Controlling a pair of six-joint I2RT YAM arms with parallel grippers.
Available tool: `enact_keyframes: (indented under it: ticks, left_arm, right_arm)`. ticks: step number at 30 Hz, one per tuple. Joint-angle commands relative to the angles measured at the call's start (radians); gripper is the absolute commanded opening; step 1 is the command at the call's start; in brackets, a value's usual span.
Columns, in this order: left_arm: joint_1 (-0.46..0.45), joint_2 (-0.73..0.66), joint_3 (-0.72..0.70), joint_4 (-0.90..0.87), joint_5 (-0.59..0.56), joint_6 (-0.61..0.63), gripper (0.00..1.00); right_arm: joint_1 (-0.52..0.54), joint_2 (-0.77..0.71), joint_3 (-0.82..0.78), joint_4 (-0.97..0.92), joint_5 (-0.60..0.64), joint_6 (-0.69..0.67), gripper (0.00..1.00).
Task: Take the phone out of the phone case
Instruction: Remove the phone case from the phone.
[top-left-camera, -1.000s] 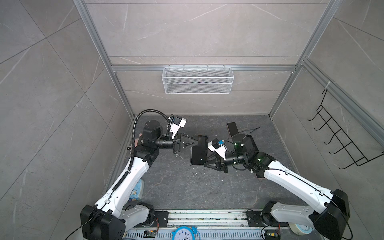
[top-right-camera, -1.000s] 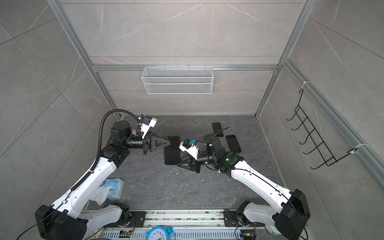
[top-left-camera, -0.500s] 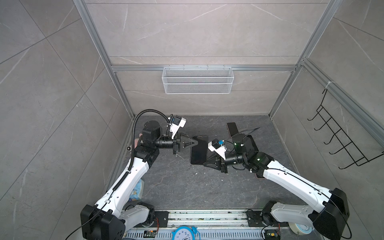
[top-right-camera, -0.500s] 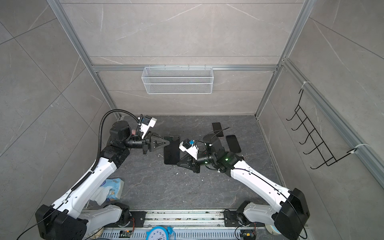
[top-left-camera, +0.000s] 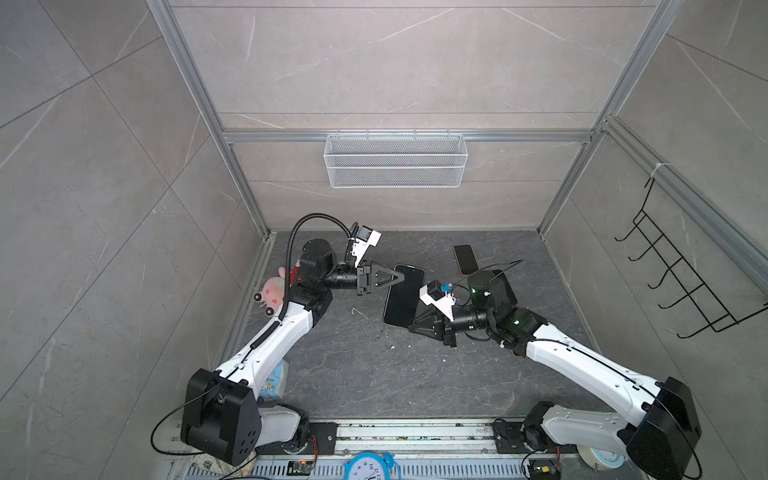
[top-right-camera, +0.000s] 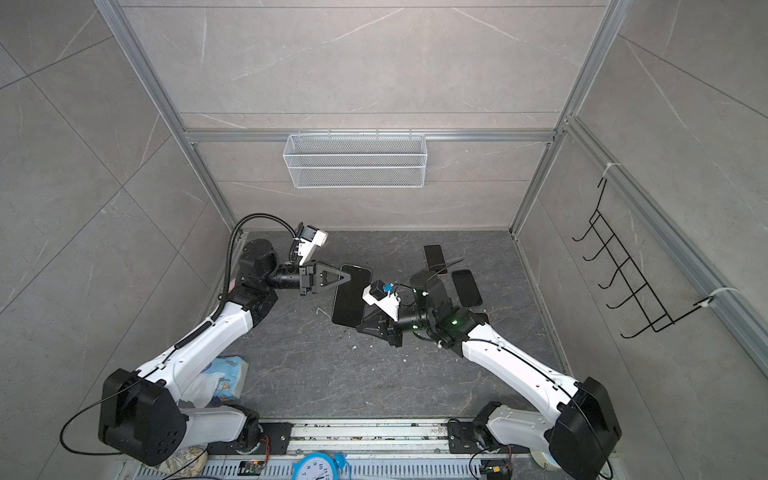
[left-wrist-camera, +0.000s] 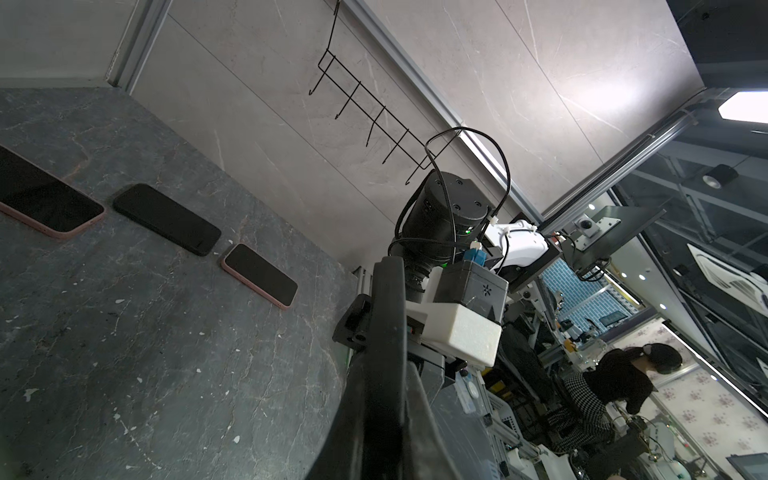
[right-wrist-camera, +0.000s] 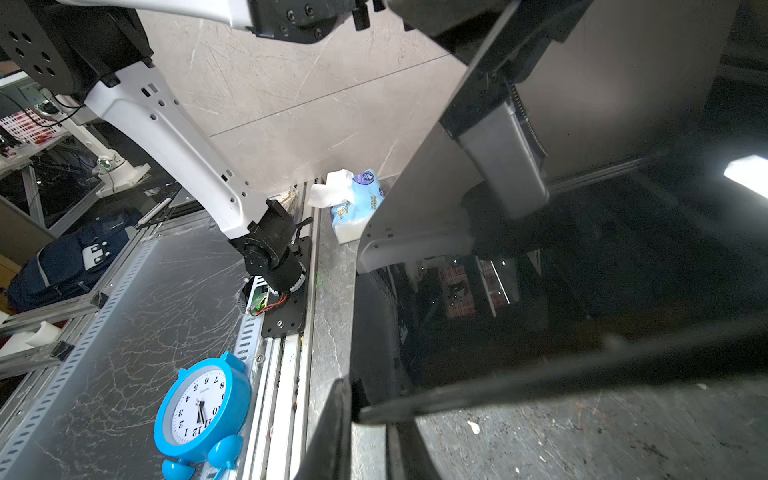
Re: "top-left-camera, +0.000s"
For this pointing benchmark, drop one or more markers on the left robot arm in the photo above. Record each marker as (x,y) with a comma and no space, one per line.
(222,416)

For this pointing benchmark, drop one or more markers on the phone with pink edge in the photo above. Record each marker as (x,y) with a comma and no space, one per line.
(465,259)

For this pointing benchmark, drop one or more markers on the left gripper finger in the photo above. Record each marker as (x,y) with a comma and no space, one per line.
(380,284)
(382,273)

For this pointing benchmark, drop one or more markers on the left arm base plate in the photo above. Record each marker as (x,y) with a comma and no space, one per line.
(314,438)

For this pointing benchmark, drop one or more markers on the black wire hook rack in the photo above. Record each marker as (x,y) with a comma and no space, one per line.
(680,271)

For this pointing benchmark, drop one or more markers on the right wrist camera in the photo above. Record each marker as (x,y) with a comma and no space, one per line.
(439,295)

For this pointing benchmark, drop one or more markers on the blue alarm clock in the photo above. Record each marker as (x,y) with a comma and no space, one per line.
(372,466)

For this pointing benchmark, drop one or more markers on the wet wipes pack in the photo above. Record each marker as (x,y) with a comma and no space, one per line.
(274,386)

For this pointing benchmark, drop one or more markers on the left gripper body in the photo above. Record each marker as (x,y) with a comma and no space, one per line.
(362,280)

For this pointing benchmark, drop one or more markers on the pink pig plush toy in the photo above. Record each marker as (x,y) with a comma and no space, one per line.
(270,297)

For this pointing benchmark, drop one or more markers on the aluminium mounting rail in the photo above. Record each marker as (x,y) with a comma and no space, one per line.
(456,436)

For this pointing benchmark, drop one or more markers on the black phone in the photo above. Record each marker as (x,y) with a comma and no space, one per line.
(403,298)
(495,278)

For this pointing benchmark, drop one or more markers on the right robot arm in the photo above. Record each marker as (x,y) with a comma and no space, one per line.
(653,423)

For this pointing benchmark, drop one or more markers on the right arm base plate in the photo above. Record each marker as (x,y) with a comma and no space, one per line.
(516,437)

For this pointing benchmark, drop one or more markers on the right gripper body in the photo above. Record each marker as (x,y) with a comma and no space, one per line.
(447,332)

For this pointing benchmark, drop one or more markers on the cream alarm clock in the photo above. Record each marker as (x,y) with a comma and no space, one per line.
(600,460)

